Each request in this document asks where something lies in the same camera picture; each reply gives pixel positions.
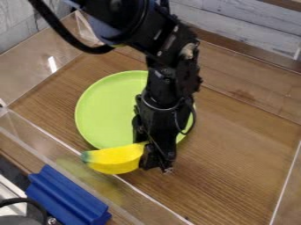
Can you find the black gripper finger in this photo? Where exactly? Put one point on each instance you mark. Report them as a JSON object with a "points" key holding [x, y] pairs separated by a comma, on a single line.
{"points": [[154, 159]]}

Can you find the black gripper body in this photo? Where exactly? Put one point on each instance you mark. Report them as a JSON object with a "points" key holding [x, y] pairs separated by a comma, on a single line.
{"points": [[158, 124]]}

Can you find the yellow toy banana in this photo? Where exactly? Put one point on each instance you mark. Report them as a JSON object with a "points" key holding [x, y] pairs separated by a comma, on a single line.
{"points": [[117, 160]]}

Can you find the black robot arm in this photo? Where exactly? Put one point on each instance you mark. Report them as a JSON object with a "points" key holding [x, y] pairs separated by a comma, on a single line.
{"points": [[144, 25]]}

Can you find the green round plate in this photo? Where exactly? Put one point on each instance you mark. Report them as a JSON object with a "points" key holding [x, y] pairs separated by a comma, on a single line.
{"points": [[105, 110]]}

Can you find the blue plastic clamp block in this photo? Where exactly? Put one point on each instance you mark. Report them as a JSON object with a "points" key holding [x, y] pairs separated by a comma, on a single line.
{"points": [[65, 199]]}

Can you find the clear acrylic front wall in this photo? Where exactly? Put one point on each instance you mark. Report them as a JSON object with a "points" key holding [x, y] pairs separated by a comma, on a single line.
{"points": [[31, 149]]}

